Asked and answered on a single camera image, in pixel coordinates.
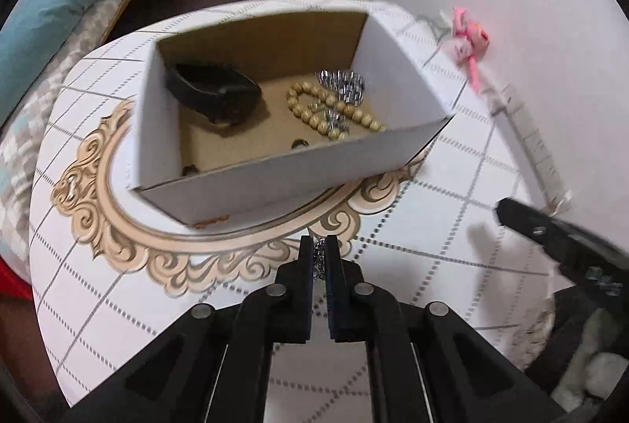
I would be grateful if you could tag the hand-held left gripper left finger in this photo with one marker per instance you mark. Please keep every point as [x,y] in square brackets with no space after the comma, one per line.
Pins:
[302,295]

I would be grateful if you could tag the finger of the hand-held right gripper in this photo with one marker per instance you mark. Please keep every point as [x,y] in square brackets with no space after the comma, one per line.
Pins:
[530,219]

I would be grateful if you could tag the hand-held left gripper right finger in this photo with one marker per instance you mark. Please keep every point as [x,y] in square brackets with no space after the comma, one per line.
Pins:
[335,295]

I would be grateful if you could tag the cardboard box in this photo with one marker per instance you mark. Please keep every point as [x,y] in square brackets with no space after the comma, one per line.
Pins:
[275,177]

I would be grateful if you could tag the black smart band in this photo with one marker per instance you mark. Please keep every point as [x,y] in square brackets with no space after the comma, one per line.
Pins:
[216,96]

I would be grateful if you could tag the white power strip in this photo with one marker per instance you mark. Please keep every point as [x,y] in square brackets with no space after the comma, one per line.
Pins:
[533,143]

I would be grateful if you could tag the white diamond-patterned tablecloth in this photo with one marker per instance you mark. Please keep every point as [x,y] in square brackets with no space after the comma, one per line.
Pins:
[123,295]

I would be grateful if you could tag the pink plush toy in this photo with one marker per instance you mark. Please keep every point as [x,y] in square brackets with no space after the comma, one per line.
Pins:
[469,42]

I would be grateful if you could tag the red blanket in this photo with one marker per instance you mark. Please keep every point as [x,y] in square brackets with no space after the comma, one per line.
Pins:
[10,280]

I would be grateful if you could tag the light blue quilt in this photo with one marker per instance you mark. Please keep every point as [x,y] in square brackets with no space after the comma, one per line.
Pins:
[54,10]

